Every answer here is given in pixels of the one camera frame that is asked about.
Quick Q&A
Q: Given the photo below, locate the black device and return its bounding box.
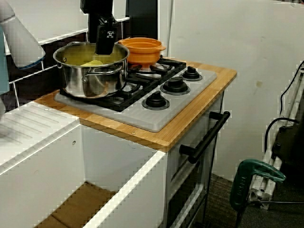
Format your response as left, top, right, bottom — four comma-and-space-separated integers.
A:
273, 125, 304, 168

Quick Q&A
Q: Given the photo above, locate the white toy oven cabinet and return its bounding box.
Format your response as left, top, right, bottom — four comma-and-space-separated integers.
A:
163, 90, 226, 228

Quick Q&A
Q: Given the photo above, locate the black stove knob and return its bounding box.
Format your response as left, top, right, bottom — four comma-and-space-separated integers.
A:
142, 91, 171, 111
160, 76, 191, 96
181, 66, 203, 82

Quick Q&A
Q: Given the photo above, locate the wooden countertop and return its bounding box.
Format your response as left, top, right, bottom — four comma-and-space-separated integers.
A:
34, 60, 238, 153

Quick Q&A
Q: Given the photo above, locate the orange plastic pot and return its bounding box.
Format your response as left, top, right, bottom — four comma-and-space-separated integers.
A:
118, 37, 167, 70

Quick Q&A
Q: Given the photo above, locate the black burner grate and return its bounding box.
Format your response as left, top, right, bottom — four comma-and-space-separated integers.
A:
59, 71, 159, 113
125, 56, 187, 83

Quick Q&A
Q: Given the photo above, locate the grey toy stove top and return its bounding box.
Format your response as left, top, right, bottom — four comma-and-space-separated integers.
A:
54, 57, 218, 133

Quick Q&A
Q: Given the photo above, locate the stainless steel cooking pot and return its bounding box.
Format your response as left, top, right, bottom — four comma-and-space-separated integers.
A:
52, 40, 131, 98

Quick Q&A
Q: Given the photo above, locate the black oven door handle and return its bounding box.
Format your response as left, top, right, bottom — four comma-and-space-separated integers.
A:
179, 111, 231, 164

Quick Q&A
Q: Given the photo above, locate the thick black cable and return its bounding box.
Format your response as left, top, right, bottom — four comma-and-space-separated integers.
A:
264, 117, 300, 155

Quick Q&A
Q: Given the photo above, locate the thin black cable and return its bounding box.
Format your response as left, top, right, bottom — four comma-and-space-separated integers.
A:
279, 60, 304, 115

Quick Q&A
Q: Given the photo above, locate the aluminium frame profile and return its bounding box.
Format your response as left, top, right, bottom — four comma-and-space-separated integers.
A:
249, 61, 304, 210

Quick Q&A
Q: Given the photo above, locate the yellow corn cob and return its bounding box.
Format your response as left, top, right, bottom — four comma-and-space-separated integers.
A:
80, 59, 105, 67

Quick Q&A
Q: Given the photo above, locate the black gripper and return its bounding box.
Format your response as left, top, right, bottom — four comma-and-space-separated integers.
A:
87, 13, 117, 56

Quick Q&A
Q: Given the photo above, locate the grey toy faucet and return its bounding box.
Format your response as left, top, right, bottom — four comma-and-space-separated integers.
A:
0, 0, 46, 70

